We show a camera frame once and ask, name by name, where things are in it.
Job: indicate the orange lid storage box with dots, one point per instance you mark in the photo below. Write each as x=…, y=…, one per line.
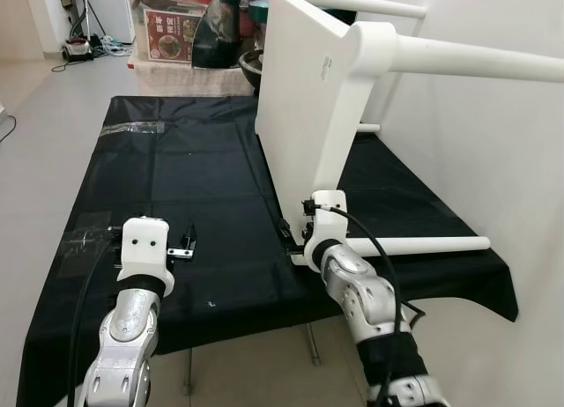
x=172, y=33

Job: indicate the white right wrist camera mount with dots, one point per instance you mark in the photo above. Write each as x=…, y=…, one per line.
x=326, y=218

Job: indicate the white plastic table leg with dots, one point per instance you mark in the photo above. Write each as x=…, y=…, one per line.
x=476, y=59
x=361, y=0
x=368, y=127
x=414, y=245

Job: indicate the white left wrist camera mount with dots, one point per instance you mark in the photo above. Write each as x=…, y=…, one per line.
x=145, y=248

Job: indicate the metal folding table leg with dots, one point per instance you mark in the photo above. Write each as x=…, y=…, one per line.
x=312, y=345
x=188, y=372

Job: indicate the black wok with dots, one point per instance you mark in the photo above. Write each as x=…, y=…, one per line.
x=251, y=72

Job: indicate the dark picture frame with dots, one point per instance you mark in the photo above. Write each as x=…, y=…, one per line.
x=351, y=2

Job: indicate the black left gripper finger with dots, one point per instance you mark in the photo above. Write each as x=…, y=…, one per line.
x=190, y=235

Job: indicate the white plastic table top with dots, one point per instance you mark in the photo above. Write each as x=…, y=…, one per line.
x=308, y=99

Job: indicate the clear tape patch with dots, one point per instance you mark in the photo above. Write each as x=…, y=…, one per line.
x=86, y=235

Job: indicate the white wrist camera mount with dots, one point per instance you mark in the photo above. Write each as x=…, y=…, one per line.
x=145, y=248
x=326, y=218

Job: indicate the black tablecloth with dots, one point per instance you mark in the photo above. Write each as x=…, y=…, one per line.
x=194, y=187

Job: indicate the beige cloth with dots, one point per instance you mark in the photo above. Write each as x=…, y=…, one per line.
x=185, y=79

